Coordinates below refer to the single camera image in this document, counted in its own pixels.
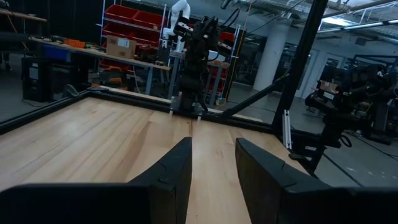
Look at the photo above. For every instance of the workbench with wooden top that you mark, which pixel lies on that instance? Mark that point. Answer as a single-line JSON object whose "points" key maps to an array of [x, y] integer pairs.
{"points": [[93, 53]]}

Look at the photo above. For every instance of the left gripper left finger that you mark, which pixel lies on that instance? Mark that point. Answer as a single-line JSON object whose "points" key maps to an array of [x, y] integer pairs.
{"points": [[161, 199]]}

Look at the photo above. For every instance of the black cabinet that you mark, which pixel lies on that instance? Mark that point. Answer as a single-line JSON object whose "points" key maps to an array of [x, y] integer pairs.
{"points": [[37, 81]]}

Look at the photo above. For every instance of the black background robot station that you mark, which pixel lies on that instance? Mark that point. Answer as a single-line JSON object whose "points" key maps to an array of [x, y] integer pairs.
{"points": [[342, 102]]}

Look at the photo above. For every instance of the cardboard box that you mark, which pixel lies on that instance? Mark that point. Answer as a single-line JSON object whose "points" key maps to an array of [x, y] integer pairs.
{"points": [[119, 48]]}

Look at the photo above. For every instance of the black aluminium table frame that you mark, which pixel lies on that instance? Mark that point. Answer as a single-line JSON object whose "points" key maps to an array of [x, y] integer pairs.
{"points": [[300, 62]]}

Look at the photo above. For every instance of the silver aluminium bracket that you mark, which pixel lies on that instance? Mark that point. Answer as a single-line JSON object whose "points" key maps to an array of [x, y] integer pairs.
{"points": [[286, 130]]}

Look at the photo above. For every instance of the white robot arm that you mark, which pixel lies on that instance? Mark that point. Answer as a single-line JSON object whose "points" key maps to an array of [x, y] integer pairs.
{"points": [[180, 9]]}

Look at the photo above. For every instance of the shelf with red bins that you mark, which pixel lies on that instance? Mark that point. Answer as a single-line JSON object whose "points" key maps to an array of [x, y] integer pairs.
{"points": [[124, 14]]}

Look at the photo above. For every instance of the black clamp lever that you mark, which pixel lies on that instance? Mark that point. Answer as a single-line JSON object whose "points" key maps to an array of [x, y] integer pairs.
{"points": [[71, 91]]}

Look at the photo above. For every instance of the white round column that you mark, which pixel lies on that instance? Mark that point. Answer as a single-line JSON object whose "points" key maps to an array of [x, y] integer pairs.
{"points": [[270, 59]]}

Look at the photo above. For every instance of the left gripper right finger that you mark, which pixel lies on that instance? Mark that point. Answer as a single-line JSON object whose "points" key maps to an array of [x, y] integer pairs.
{"points": [[280, 199]]}

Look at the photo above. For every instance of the ceiling light strip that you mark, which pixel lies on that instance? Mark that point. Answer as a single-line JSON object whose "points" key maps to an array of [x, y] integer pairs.
{"points": [[360, 26]]}

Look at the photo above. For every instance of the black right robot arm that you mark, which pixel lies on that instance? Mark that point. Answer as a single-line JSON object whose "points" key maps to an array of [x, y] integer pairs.
{"points": [[192, 77]]}

